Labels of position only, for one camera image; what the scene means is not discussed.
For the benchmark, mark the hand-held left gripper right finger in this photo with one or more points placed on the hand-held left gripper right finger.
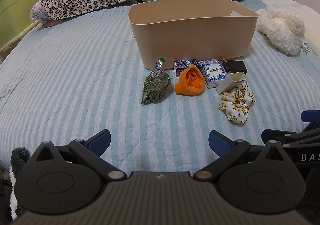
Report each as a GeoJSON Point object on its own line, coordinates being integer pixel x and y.
{"type": "Point", "coordinates": [220, 142]}

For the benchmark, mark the orange knitted cloth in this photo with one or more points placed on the orange knitted cloth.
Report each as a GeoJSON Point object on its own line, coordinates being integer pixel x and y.
{"type": "Point", "coordinates": [191, 81]}

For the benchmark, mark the pink cloth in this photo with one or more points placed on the pink cloth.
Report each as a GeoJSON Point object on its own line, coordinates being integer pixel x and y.
{"type": "Point", "coordinates": [37, 13]}

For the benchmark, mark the open white box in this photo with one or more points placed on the open white box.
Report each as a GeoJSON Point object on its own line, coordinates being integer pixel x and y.
{"type": "Point", "coordinates": [231, 81]}

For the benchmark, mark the white fluffy plush toy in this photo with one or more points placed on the white fluffy plush toy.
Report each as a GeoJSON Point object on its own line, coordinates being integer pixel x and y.
{"type": "Point", "coordinates": [280, 27]}

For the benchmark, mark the purple printed box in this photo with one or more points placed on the purple printed box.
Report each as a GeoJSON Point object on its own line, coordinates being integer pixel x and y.
{"type": "Point", "coordinates": [182, 64]}

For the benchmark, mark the blue striped bed quilt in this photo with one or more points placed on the blue striped bed quilt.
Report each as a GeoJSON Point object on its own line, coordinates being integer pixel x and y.
{"type": "Point", "coordinates": [70, 77]}

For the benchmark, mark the green wooden furniture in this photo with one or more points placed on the green wooden furniture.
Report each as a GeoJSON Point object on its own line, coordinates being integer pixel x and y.
{"type": "Point", "coordinates": [17, 9]}

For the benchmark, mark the black box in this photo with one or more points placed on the black box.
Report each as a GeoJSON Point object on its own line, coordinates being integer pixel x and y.
{"type": "Point", "coordinates": [236, 67]}

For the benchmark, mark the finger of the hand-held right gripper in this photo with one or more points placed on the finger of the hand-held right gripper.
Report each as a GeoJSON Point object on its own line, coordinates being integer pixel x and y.
{"type": "Point", "coordinates": [275, 135]}
{"type": "Point", "coordinates": [310, 116]}

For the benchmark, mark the clear bag of dried herbs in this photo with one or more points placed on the clear bag of dried herbs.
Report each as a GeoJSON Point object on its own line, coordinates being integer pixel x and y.
{"type": "Point", "coordinates": [155, 84]}

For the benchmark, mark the beige plastic storage basket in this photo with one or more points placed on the beige plastic storage basket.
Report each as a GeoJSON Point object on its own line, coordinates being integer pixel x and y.
{"type": "Point", "coordinates": [192, 34]}

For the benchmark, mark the blue and white patterned box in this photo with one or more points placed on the blue and white patterned box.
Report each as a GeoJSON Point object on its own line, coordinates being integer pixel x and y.
{"type": "Point", "coordinates": [213, 71]}

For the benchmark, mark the dark fuzzy cloth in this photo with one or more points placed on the dark fuzzy cloth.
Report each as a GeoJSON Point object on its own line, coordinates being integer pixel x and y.
{"type": "Point", "coordinates": [311, 190]}
{"type": "Point", "coordinates": [20, 162]}

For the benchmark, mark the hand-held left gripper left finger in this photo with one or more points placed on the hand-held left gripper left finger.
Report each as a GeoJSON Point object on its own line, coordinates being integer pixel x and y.
{"type": "Point", "coordinates": [100, 141]}

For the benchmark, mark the yellow floral white cloth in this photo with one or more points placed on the yellow floral white cloth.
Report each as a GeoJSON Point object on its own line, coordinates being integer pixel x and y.
{"type": "Point", "coordinates": [236, 103]}

